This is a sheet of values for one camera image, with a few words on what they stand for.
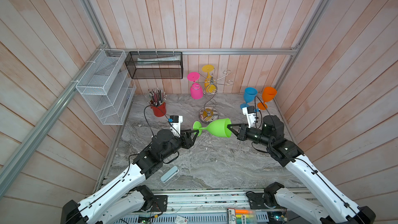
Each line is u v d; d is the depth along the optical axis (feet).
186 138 2.01
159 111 3.56
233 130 2.21
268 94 3.31
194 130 2.33
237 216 2.26
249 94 3.24
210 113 3.49
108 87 2.20
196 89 3.13
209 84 2.74
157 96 3.28
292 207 1.86
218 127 2.12
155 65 3.48
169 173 2.59
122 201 1.83
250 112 2.05
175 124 2.04
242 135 1.98
